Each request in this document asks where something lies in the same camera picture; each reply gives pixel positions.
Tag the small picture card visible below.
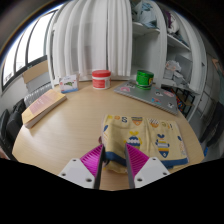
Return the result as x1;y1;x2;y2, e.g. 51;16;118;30
58;73;80;94

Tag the white curtain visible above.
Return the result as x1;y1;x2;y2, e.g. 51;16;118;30
46;0;134;88

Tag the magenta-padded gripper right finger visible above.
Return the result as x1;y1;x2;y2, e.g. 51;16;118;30
124;142;172;190

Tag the green round tin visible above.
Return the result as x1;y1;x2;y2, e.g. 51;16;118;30
135;69;155;90

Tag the brown cardboard box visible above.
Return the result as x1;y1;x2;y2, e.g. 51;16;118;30
21;59;50;84

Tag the yellow fish-print towel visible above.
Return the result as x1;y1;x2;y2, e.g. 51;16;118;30
99;114;190;174

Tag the person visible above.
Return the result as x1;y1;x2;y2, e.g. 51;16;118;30
199;101;224;157

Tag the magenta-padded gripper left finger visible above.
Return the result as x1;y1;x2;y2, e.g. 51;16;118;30
58;144;107;190

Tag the black bag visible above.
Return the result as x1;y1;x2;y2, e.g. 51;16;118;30
0;98;27;158

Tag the white shelf unit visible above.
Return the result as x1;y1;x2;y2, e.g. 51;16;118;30
129;0;208;122

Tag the grey laptop with stickers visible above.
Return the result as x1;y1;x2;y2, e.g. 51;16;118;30
113;79;180;116

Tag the red-lidded white jar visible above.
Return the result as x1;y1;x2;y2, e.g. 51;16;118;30
91;69;112;90

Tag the white ribbed radiator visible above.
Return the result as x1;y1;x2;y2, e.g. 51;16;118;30
23;83;54;108

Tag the dark-framed window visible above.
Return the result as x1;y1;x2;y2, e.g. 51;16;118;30
1;9;56;91

